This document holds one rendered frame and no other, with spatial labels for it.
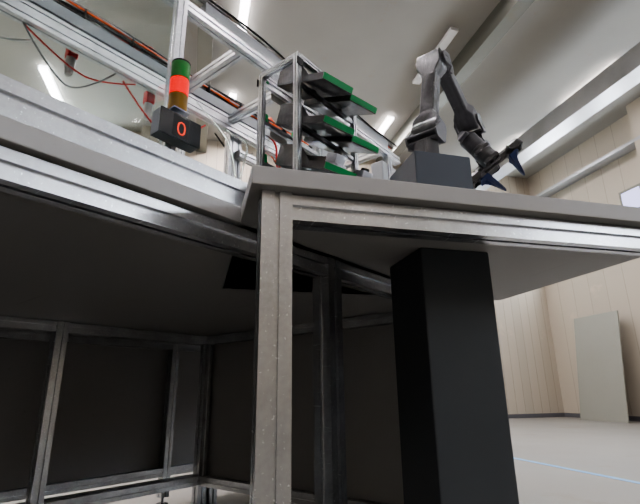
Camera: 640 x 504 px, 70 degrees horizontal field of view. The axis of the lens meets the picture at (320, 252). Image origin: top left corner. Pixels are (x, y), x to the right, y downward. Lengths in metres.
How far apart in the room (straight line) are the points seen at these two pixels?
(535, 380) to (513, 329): 1.11
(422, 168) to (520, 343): 9.87
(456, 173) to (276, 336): 0.62
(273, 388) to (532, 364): 10.40
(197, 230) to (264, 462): 0.36
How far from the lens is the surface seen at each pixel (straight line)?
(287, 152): 1.58
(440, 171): 1.07
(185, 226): 0.75
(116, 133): 0.82
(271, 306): 0.63
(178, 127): 1.27
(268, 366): 0.62
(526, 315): 11.05
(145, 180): 0.72
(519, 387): 10.68
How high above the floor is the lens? 0.55
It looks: 17 degrees up
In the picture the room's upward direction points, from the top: 1 degrees counter-clockwise
